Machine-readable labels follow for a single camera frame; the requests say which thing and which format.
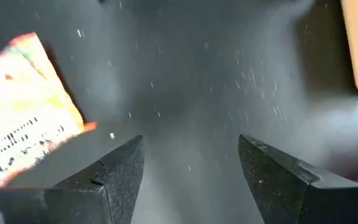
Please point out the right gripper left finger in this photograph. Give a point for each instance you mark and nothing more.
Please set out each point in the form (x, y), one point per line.
(117, 186)

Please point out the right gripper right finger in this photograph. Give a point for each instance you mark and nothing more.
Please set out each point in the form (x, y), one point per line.
(275, 193)

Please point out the orange Maruchan ramen packet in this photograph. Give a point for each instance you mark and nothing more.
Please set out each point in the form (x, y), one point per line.
(26, 118)

